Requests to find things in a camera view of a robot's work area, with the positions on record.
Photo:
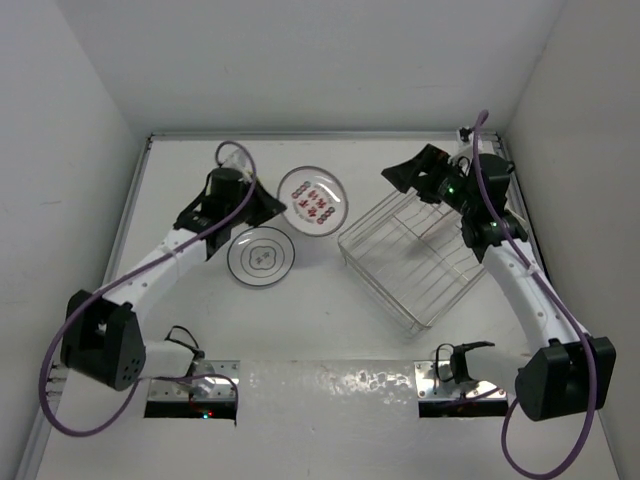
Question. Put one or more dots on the metal mounting plate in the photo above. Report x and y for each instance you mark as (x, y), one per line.
(214, 386)
(431, 386)

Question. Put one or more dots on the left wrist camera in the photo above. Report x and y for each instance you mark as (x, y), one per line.
(239, 161)

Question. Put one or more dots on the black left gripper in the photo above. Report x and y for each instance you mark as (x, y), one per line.
(268, 206)

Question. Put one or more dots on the aluminium frame rail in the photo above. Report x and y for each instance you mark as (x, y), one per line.
(515, 199)
(300, 135)
(41, 429)

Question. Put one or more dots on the wire dish rack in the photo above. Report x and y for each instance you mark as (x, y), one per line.
(412, 257)

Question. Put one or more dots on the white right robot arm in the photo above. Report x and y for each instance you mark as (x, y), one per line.
(568, 371)

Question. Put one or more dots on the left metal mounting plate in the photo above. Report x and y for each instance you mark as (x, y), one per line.
(214, 386)

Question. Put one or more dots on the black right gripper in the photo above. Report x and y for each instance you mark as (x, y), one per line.
(403, 174)

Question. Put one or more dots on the white plate red characters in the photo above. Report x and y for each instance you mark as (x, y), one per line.
(316, 201)

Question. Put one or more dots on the back aluminium frame rail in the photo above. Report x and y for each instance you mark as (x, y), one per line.
(300, 135)

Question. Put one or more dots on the right aluminium frame rail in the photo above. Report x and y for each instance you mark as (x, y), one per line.
(515, 199)

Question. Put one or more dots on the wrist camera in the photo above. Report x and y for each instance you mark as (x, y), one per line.
(239, 161)
(467, 142)

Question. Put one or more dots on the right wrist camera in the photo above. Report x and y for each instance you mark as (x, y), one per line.
(467, 142)

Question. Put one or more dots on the left aluminium frame rail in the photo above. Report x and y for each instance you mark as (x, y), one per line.
(41, 429)

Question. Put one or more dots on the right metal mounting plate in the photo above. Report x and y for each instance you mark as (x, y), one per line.
(431, 386)

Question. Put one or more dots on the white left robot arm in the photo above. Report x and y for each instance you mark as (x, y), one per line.
(104, 340)

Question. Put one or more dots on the white plate black rings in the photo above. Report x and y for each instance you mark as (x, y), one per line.
(261, 257)

